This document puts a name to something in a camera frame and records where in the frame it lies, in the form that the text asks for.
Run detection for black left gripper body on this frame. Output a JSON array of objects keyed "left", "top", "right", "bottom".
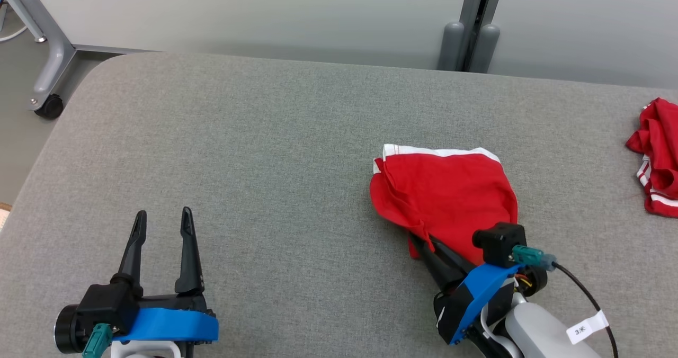
[{"left": 53, "top": 294, "right": 210, "bottom": 354}]

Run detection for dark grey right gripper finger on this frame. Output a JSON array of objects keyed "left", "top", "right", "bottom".
[
  {"left": 409, "top": 235, "right": 459, "bottom": 295},
  {"left": 429, "top": 236, "right": 477, "bottom": 281}
]

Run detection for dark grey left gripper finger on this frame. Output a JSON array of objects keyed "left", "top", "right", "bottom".
[
  {"left": 175, "top": 207, "right": 205, "bottom": 295},
  {"left": 117, "top": 210, "right": 148, "bottom": 295}
]

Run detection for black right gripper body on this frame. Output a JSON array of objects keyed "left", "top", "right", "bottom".
[{"left": 434, "top": 267, "right": 548, "bottom": 346}]

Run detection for red shorts with white stripe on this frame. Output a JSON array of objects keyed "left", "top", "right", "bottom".
[{"left": 369, "top": 144, "right": 519, "bottom": 266}]

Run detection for red shirt with white sleeves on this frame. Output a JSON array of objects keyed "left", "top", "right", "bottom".
[{"left": 626, "top": 97, "right": 678, "bottom": 218}]

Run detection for white paper tag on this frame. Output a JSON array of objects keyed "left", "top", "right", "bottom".
[{"left": 566, "top": 310, "right": 610, "bottom": 345}]

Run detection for grey desk leg with caster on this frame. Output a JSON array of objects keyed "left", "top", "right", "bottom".
[{"left": 0, "top": 0, "right": 77, "bottom": 119}]

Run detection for blue right camera mount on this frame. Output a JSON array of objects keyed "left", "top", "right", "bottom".
[{"left": 449, "top": 264, "right": 522, "bottom": 345}]

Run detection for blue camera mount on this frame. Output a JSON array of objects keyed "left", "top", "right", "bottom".
[
  {"left": 449, "top": 264, "right": 522, "bottom": 345},
  {"left": 114, "top": 308, "right": 219, "bottom": 344}
]

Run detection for blue left camera mount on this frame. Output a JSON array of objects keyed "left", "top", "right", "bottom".
[{"left": 114, "top": 308, "right": 219, "bottom": 344}]

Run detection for teal-plug right camera cable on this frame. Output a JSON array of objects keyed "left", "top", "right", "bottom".
[{"left": 512, "top": 245, "right": 619, "bottom": 358}]

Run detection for teal-plug camera cable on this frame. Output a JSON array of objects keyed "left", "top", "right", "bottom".
[
  {"left": 82, "top": 324, "right": 114, "bottom": 358},
  {"left": 512, "top": 245, "right": 619, "bottom": 358}
]

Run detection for teal-plug left camera cable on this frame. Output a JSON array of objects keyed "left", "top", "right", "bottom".
[{"left": 82, "top": 324, "right": 114, "bottom": 358}]

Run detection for grey partition post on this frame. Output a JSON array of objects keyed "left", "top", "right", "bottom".
[{"left": 439, "top": 0, "right": 506, "bottom": 74}]

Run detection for white floor cable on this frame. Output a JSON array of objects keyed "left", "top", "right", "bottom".
[{"left": 0, "top": 24, "right": 28, "bottom": 43}]

